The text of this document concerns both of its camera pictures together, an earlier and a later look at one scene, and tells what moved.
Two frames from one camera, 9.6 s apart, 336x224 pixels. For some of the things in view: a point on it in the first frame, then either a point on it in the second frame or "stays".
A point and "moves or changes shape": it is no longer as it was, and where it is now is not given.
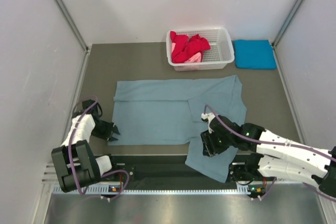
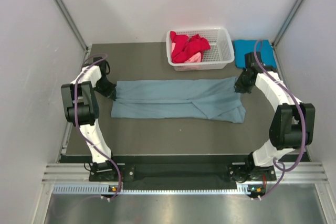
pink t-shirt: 196,58 stays
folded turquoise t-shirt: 254,54 stays
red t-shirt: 186,45 stays
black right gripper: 210,148 to 239,87
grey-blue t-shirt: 167,112 moves or changes shape
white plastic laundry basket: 220,53 stays
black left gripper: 111,128 to 111,93
